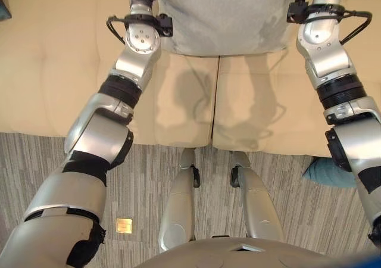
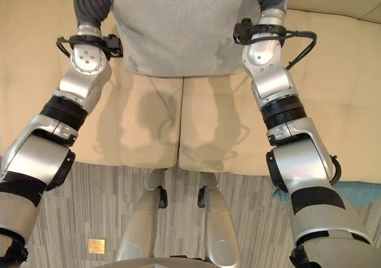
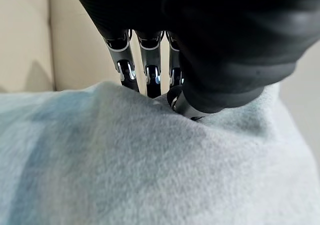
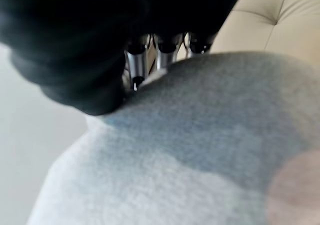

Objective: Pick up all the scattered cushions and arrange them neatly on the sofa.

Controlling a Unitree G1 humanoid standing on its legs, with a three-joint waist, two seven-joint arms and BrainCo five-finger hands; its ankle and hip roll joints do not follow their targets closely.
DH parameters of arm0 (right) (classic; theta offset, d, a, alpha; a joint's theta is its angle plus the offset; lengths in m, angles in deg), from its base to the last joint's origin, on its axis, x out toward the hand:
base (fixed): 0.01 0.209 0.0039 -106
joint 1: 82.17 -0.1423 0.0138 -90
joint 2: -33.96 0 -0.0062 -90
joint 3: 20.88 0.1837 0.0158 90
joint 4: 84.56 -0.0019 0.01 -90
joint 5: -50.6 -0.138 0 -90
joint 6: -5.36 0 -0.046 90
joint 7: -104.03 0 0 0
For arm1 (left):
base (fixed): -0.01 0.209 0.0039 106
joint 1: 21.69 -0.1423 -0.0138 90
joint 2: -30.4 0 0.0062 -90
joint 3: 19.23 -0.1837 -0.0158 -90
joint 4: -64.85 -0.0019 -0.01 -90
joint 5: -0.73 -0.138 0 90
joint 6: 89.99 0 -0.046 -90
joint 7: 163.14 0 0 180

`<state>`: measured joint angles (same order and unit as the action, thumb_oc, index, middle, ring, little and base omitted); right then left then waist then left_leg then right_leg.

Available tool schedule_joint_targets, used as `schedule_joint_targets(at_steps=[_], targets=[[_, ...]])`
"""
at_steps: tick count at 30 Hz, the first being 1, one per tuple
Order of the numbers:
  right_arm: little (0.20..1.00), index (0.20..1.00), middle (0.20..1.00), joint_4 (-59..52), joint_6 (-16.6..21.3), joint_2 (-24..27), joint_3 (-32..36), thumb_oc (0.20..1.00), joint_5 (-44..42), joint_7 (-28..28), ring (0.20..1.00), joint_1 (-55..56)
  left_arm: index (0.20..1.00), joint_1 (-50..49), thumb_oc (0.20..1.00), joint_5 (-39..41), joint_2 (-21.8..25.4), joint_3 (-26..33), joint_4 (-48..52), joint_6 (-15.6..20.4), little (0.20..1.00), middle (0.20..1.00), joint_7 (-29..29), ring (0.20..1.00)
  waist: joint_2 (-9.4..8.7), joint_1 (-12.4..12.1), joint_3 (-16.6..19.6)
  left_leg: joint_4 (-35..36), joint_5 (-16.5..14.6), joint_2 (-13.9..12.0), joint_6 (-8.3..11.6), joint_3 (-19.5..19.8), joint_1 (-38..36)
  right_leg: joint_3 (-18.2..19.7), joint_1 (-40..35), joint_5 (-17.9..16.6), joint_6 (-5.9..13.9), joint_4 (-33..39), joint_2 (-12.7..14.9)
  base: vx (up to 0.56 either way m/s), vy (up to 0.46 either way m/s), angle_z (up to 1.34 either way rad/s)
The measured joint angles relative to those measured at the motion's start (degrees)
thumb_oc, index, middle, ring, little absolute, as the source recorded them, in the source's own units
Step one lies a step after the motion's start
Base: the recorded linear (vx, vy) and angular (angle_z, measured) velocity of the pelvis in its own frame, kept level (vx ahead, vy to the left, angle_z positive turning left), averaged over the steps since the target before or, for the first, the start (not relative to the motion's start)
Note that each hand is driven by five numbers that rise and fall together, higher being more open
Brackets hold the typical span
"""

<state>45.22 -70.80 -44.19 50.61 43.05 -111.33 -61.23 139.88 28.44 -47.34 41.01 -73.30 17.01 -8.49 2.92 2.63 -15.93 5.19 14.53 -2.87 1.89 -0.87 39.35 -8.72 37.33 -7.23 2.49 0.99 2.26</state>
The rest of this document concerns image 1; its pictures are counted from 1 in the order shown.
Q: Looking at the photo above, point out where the light grey cushion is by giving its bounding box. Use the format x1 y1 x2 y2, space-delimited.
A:
157 0 295 57

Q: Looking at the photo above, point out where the beige sofa seat cushion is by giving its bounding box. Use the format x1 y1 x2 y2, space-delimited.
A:
211 0 381 158
0 0 220 147

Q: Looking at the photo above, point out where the beige sofa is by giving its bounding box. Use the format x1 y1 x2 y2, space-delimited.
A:
0 0 381 158

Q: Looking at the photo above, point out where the dark teal cushion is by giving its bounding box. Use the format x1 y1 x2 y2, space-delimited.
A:
0 0 13 21

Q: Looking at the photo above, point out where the silver left robot leg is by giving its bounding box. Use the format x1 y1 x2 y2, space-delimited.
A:
158 147 201 253

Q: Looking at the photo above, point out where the brass floor socket plate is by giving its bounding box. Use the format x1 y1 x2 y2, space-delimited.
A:
115 217 134 234

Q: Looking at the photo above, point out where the grey robot torso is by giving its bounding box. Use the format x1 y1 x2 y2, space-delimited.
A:
135 237 381 268

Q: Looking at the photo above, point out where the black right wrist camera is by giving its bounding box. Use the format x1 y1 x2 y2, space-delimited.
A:
286 0 310 25

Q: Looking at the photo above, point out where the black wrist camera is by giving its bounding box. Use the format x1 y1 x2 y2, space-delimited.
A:
286 0 310 25
154 13 174 38

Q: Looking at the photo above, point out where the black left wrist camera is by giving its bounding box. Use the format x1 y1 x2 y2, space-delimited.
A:
154 13 174 38

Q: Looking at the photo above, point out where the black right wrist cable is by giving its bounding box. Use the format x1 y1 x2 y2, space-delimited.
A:
308 8 373 46

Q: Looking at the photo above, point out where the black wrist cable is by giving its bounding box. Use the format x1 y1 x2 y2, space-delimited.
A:
308 8 373 46
106 15 129 46

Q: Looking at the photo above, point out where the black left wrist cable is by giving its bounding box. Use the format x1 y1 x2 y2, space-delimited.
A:
106 15 129 46

